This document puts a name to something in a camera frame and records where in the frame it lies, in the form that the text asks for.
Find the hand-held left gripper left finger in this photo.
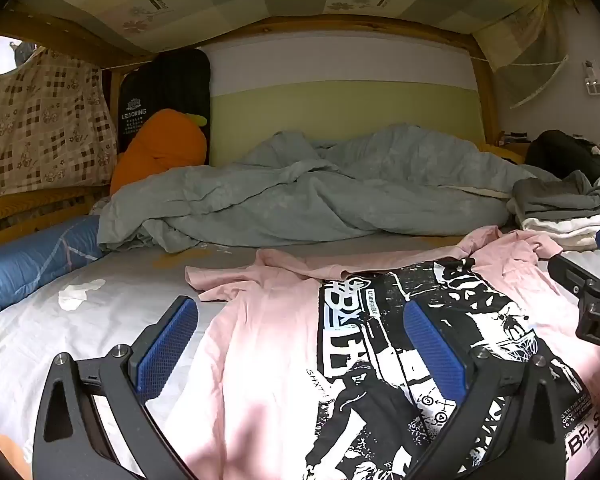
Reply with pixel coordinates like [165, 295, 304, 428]
[32, 296, 199, 480]

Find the white wall device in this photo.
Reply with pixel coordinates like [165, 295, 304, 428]
[580, 60, 600, 96]

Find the pink printed T-shirt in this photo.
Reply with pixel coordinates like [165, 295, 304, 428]
[186, 226, 600, 480]

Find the orange carrot plush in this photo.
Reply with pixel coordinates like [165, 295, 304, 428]
[110, 109, 209, 196]

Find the grey-green duvet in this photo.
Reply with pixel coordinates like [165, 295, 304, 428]
[98, 123, 551, 254]

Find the wooden bed frame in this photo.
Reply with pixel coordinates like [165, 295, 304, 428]
[0, 2, 526, 253]

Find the grey folded garment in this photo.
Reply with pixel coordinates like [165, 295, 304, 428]
[512, 170, 600, 221]

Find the black cushion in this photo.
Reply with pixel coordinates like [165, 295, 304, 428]
[118, 49, 212, 166]

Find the black garment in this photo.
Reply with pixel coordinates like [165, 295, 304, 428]
[525, 130, 600, 183]

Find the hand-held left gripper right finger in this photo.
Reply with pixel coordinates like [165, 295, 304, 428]
[404, 300, 567, 480]

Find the white folded garment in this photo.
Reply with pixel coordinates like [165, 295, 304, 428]
[522, 212, 600, 252]

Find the blue pillow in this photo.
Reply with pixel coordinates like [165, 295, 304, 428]
[0, 216, 105, 328]

